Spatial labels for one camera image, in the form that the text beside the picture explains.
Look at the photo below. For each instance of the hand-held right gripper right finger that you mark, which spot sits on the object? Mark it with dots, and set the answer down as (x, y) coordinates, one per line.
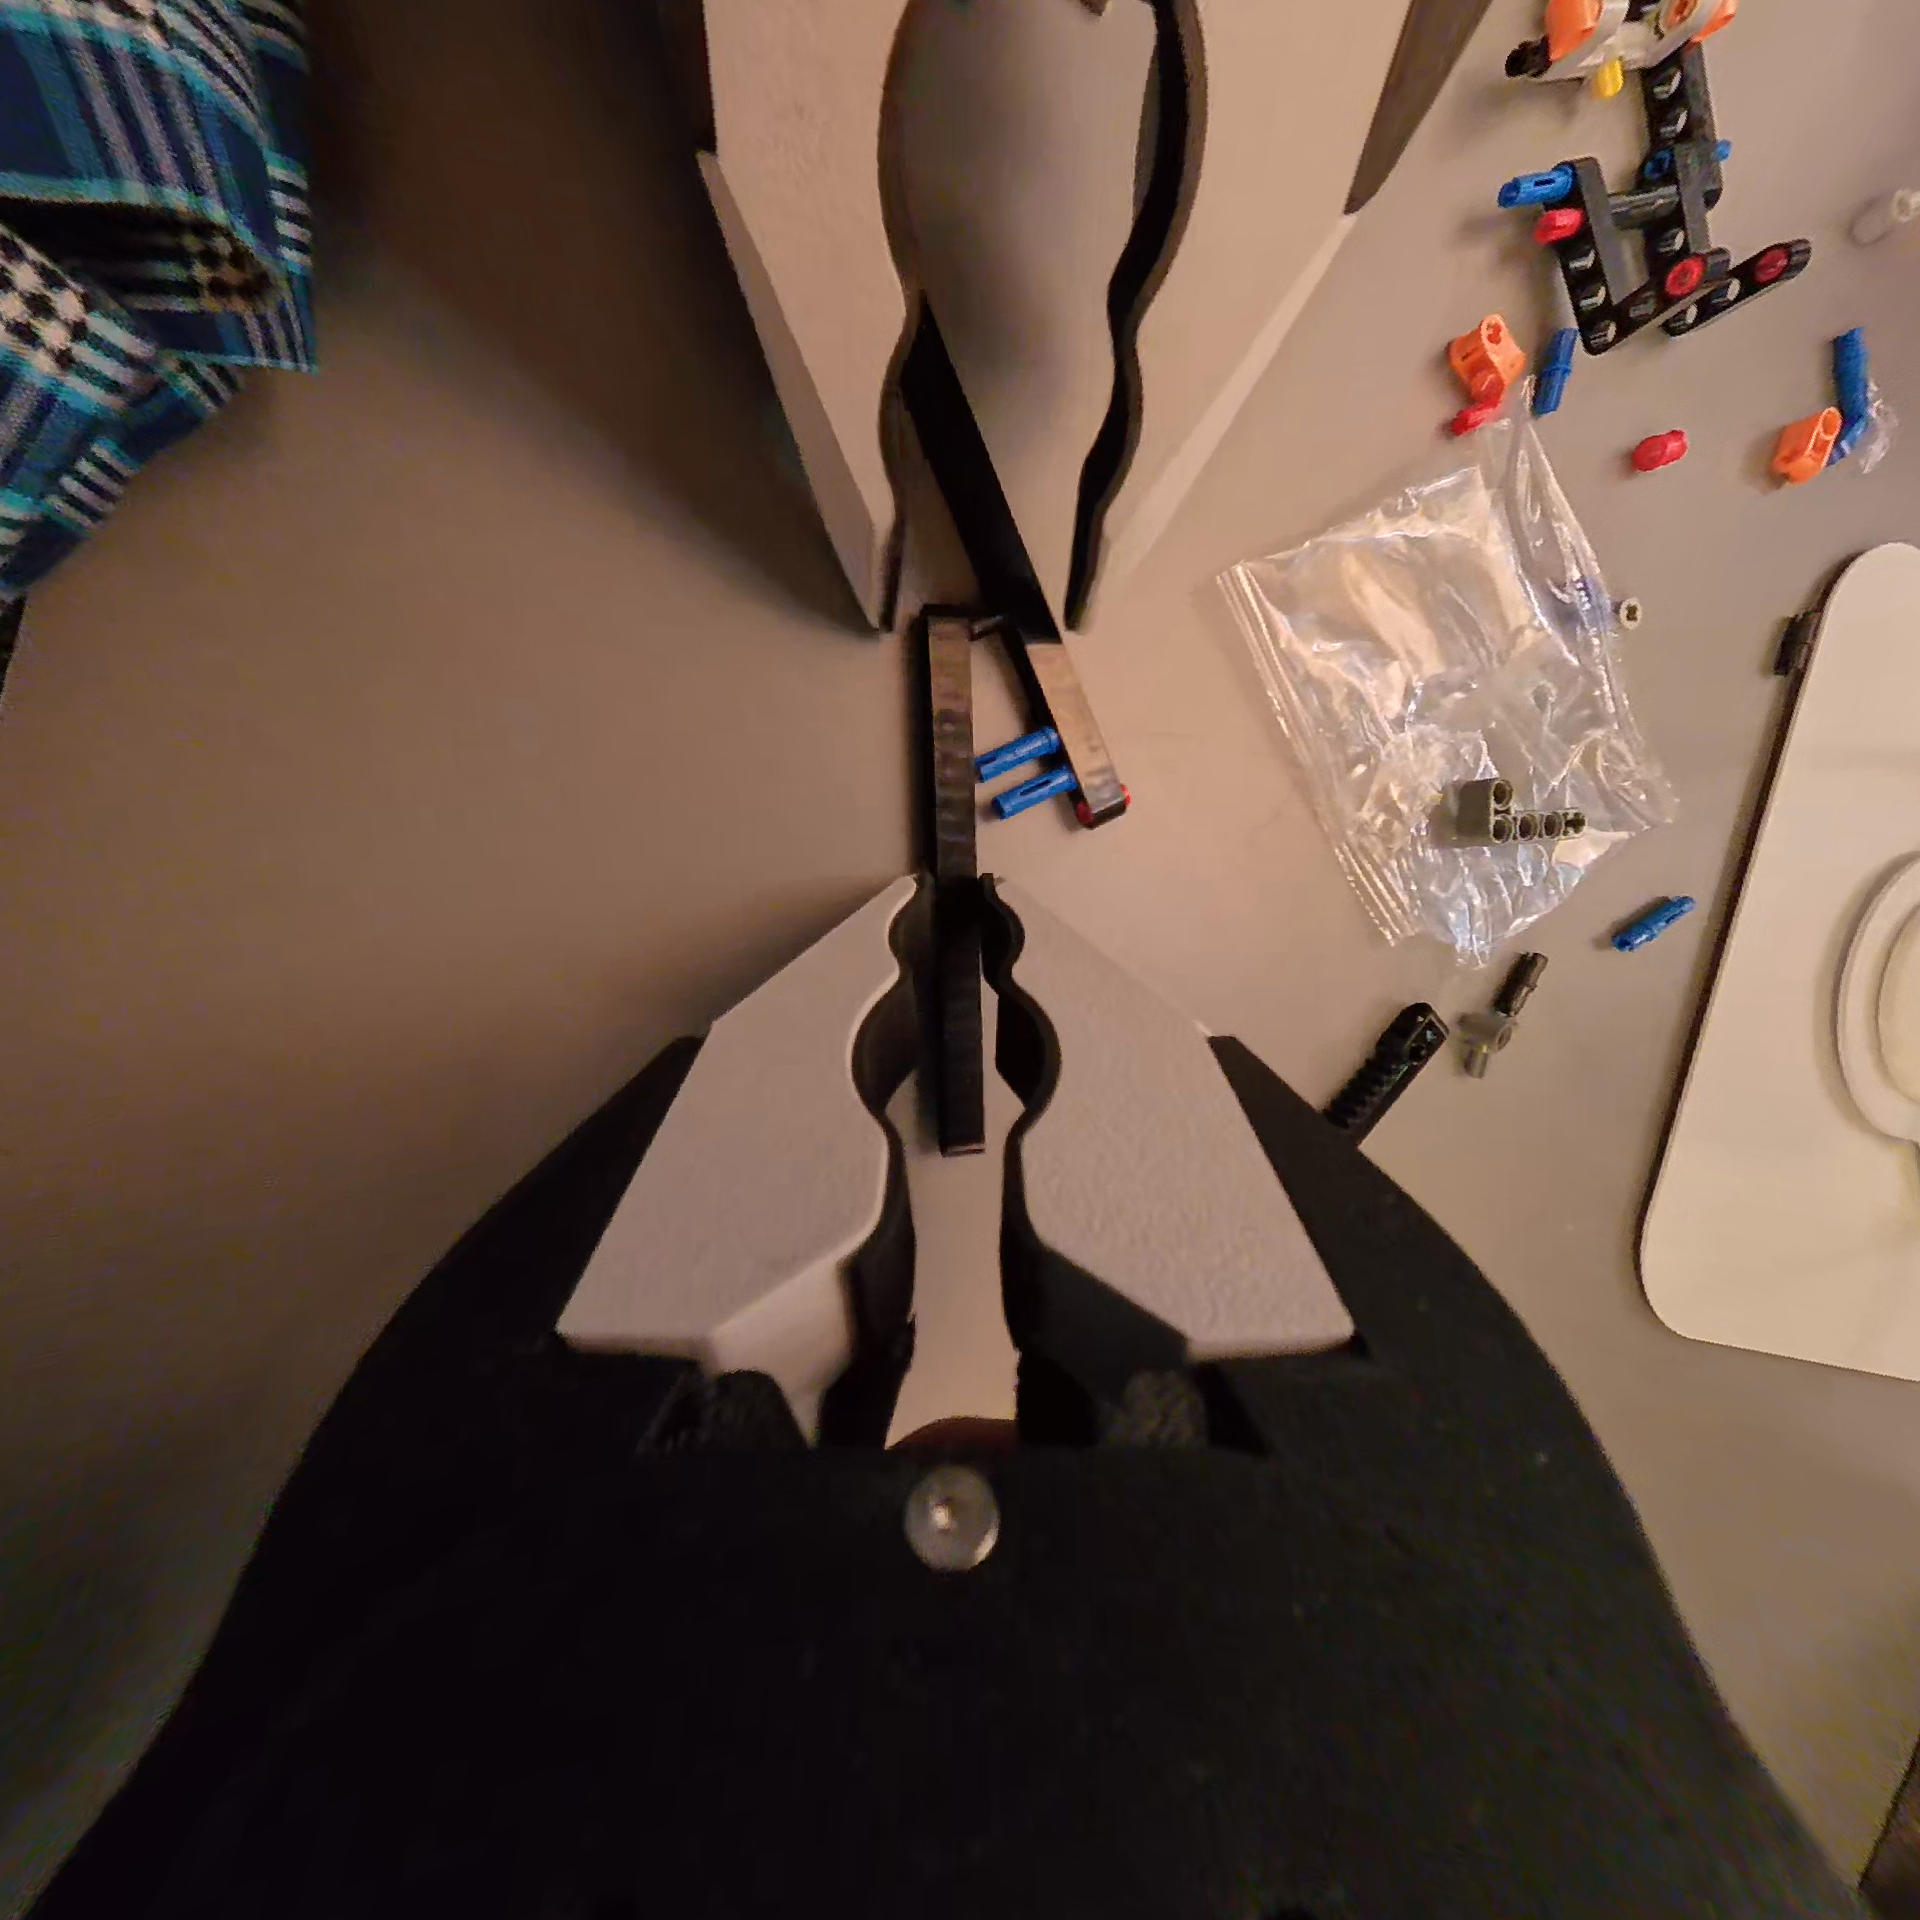
(1170, 1201)

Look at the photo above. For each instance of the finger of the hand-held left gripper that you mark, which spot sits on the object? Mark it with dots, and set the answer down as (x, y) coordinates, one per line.
(796, 180)
(1276, 119)

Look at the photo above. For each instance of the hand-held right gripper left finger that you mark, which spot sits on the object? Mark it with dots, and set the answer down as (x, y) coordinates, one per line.
(734, 1184)

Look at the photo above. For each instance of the long black lego beam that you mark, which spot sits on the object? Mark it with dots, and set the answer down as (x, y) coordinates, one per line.
(953, 750)

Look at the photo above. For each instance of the black beam assembly blue pins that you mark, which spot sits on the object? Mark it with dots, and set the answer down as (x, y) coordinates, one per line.
(1049, 705)

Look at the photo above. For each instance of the black lego gear rack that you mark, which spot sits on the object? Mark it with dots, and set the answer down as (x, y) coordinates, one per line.
(1388, 1067)

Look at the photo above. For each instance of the multicoloured lego chassis assembly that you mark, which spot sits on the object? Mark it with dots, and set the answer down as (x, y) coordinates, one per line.
(1641, 224)

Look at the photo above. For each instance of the blue lego pin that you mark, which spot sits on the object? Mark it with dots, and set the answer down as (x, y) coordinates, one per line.
(1555, 372)
(1851, 383)
(1653, 924)

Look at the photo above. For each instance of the grey lego axle connector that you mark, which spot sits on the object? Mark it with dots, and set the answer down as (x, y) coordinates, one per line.
(1484, 1042)

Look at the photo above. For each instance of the red lego pin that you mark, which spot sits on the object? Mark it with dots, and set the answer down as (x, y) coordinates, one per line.
(1474, 418)
(1658, 451)

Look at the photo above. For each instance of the black lego pin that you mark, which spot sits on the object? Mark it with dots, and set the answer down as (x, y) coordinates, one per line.
(1525, 984)

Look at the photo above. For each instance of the pale small lego piece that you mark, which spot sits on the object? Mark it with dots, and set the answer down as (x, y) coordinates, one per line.
(1886, 218)

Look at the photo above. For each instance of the dark grey angled lego beam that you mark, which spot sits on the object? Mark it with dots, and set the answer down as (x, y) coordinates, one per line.
(1507, 818)

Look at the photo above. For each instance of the clear zip bag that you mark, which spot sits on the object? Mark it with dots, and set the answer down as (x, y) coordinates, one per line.
(1424, 662)

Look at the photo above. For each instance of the small clear plastic wrapper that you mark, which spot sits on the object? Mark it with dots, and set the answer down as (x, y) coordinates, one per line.
(1877, 441)

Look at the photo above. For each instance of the white book stand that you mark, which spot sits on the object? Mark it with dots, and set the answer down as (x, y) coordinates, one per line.
(1769, 1050)

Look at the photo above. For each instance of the blue plaid shirt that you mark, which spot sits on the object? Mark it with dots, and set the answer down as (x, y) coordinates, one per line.
(136, 224)

